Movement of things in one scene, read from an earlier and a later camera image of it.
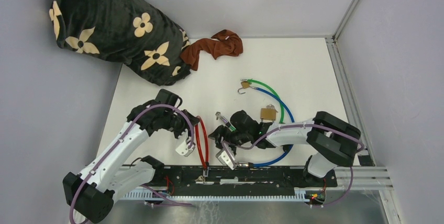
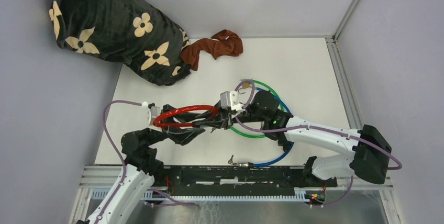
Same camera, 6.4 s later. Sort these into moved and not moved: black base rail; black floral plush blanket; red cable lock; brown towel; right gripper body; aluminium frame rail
Moved: red cable lock; right gripper body
Not moved: black floral plush blanket; aluminium frame rail; black base rail; brown towel
